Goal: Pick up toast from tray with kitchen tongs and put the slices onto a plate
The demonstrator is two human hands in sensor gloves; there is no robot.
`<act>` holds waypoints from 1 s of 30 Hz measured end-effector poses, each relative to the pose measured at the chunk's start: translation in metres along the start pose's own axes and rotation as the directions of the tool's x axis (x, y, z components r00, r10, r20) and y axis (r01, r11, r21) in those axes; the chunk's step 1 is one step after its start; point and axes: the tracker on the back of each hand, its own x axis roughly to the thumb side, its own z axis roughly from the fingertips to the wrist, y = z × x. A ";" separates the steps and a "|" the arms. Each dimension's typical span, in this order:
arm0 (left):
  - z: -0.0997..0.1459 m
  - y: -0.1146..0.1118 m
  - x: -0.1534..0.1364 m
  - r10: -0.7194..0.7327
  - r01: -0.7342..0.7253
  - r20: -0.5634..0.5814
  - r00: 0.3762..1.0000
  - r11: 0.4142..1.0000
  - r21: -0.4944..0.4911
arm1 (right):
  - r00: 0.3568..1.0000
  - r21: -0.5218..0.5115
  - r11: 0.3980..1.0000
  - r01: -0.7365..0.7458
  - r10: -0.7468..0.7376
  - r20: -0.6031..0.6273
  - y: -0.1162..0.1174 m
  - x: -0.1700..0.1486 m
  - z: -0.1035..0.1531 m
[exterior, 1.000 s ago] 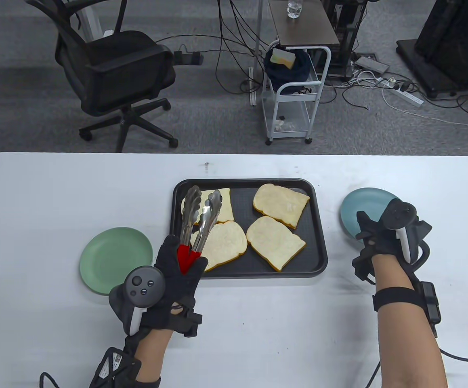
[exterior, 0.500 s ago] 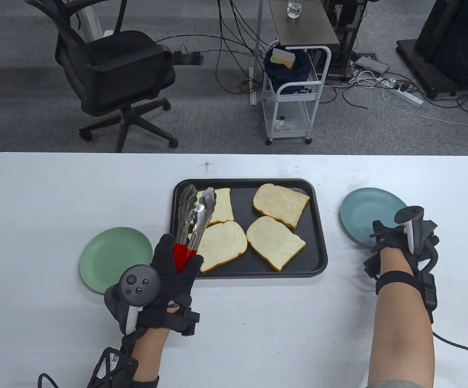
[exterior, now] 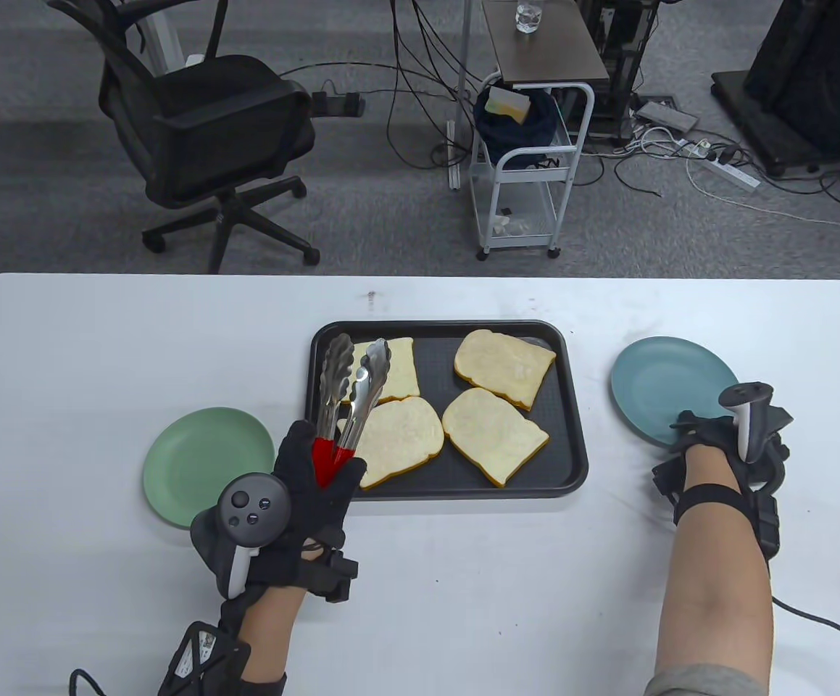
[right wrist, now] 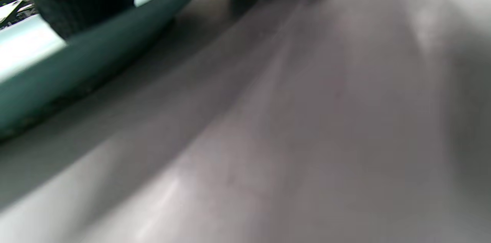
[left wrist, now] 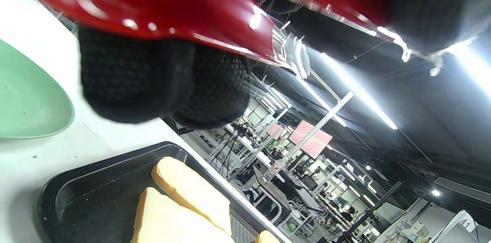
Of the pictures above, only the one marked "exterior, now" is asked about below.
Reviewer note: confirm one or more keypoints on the person's right hand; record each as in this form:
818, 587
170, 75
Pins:
709, 431

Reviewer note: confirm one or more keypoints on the person's left hand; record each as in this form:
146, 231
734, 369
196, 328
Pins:
296, 522

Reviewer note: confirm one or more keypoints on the grey white controller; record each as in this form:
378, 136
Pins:
753, 428
249, 507

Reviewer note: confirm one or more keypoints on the blue round plate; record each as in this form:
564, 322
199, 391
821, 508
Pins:
659, 384

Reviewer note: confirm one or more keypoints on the white toast slice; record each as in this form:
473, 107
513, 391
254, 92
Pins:
401, 370
499, 362
405, 435
492, 435

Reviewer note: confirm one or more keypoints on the black plastic tray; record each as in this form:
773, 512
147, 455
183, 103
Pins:
434, 362

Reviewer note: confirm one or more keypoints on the person's right forearm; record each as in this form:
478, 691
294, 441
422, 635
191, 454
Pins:
717, 594

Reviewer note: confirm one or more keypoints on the green round plate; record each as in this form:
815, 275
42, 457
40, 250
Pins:
202, 464

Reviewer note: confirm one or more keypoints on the grey shirt sleeve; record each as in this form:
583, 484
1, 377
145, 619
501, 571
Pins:
702, 685

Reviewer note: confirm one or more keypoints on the white power strip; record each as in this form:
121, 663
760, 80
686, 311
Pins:
735, 174

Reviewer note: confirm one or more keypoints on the white crumpled wrapper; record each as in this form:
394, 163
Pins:
510, 223

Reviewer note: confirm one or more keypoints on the grey flat box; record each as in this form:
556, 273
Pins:
667, 116

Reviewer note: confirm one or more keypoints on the dark blue cloth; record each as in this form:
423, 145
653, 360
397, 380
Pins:
539, 130

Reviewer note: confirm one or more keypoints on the black metal rack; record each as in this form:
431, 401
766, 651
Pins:
622, 72

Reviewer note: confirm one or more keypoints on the yellow sponge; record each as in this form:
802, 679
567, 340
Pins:
506, 105

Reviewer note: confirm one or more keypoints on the white cart with brown top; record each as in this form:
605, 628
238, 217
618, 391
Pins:
557, 58

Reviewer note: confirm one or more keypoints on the black office chair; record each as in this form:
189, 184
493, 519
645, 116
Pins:
209, 123

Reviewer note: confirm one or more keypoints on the black power strip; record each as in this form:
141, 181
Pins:
336, 103

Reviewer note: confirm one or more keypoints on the white metal pole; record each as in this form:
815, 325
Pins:
461, 87

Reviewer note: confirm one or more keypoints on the clear drinking glass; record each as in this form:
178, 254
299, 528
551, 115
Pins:
527, 18

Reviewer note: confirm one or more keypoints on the white desk leg column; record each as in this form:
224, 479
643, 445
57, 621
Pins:
160, 29

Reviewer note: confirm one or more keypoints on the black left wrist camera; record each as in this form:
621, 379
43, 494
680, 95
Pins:
198, 660

